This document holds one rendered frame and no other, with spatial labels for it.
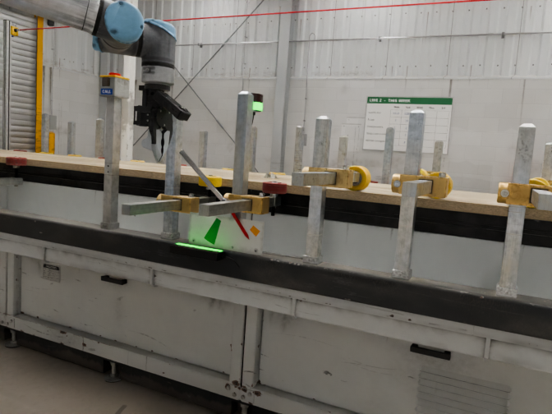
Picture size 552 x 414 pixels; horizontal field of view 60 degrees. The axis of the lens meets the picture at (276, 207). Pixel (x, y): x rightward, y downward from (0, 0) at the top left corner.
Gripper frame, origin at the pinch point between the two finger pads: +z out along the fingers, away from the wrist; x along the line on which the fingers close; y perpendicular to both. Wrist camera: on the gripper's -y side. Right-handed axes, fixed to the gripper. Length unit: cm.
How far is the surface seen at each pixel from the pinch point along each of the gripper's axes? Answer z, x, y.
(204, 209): 11.8, 8.9, -21.0
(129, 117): -18, -115, 111
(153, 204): 13.9, -1.0, 2.6
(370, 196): 8, -35, -53
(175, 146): -3.3, -15.3, 6.1
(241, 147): -4.4, -14.7, -17.7
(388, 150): -9, -123, -40
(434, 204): 8, -35, -72
